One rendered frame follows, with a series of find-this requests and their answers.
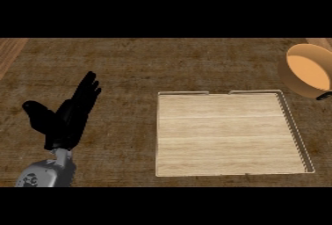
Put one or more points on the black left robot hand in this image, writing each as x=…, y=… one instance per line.
x=69, y=120

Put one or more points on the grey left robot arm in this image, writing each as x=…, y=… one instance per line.
x=47, y=172

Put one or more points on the pale wooden tray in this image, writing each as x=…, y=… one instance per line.
x=228, y=134

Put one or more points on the orange pot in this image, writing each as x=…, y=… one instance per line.
x=304, y=70

